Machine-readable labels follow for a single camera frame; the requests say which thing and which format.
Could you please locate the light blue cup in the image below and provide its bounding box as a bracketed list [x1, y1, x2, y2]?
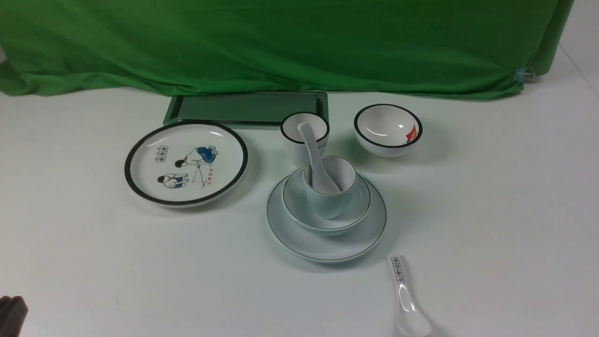
[302, 156, 358, 219]

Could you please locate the white illustrated plate black rim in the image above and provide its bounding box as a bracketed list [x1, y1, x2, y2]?
[124, 121, 249, 208]

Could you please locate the plain white ceramic spoon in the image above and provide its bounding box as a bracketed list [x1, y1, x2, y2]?
[297, 122, 340, 194]

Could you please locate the white spoon with label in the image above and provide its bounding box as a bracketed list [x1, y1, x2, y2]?
[387, 255, 432, 337]

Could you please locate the light blue bowl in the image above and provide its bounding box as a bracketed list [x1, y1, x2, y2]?
[282, 167, 372, 236]

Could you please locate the light blue large plate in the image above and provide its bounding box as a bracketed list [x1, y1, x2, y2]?
[265, 178, 387, 263]

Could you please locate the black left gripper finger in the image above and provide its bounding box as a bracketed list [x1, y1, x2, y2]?
[0, 296, 29, 337]

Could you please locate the white cup black rim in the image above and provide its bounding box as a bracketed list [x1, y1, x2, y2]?
[280, 112, 331, 167]

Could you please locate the blue binder clip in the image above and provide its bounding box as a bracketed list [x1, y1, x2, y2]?
[512, 67, 536, 84]

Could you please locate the white bowl black rim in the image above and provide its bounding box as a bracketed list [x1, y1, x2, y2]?
[353, 104, 423, 158]

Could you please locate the green rectangular tray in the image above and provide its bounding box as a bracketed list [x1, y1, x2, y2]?
[163, 91, 329, 128]

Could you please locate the green backdrop cloth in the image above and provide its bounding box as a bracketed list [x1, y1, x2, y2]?
[0, 0, 573, 100]

